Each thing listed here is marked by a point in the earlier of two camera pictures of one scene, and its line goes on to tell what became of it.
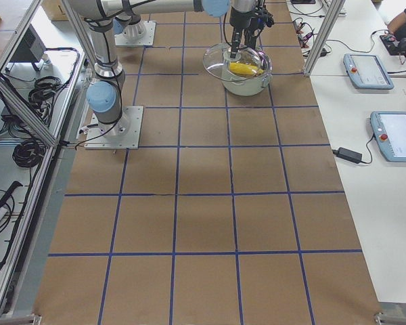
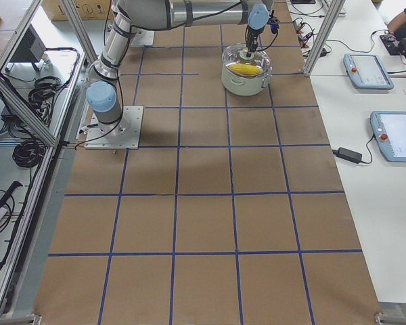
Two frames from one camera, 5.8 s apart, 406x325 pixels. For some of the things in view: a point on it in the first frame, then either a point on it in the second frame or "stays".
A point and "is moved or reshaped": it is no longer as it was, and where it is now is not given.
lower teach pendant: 397,133 stays
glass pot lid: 250,63 is moved or reshaped
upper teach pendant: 366,71 stays
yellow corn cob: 244,68 stays
